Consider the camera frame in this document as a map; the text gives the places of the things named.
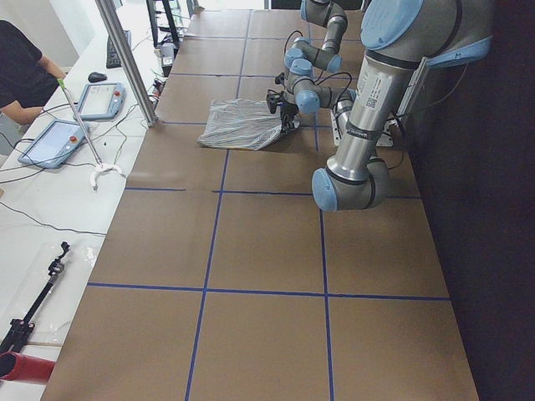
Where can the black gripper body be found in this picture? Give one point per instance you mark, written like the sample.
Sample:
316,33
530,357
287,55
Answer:
287,110

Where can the striped polo shirt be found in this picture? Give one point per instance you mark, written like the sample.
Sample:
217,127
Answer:
241,124

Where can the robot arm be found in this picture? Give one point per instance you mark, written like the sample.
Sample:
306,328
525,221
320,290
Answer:
333,20
397,36

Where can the black keyboard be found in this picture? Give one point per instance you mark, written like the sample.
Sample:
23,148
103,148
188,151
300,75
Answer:
112,55

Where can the far teach pendant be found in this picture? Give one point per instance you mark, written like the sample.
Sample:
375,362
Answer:
101,101

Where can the teach pendant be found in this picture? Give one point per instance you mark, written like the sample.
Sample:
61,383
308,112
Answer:
101,101
56,143

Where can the silver reacher grabber stick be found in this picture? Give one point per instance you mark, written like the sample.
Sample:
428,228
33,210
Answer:
101,167

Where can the black computer mouse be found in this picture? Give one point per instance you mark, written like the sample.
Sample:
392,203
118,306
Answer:
96,77

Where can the near teach pendant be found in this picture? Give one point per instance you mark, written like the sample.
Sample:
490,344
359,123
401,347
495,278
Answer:
56,143

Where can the person in black shirt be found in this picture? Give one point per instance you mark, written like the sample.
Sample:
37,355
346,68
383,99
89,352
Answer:
28,77

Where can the black grabber tool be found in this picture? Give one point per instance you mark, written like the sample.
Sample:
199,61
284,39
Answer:
21,328

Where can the red cylinder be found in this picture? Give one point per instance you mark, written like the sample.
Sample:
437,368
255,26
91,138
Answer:
25,368

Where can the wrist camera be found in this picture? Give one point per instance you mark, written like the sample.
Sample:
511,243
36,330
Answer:
275,100

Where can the white mounting post base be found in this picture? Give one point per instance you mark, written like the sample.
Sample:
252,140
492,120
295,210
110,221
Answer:
339,122

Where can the aluminium frame post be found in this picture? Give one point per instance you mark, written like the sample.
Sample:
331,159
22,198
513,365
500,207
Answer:
116,32

